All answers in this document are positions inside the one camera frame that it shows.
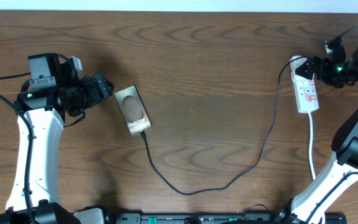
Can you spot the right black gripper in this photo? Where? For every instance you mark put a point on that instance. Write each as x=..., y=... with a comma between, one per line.
x=324, y=74

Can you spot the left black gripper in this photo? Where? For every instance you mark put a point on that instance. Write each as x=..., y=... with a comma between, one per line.
x=94, y=94

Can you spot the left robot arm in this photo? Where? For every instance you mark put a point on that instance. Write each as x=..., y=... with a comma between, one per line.
x=53, y=92

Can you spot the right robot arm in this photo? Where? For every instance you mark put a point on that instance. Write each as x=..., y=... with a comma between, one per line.
x=341, y=171

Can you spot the white power strip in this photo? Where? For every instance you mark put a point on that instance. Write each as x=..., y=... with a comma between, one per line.
x=305, y=89

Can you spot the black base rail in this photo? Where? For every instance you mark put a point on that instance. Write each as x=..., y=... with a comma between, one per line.
x=202, y=218

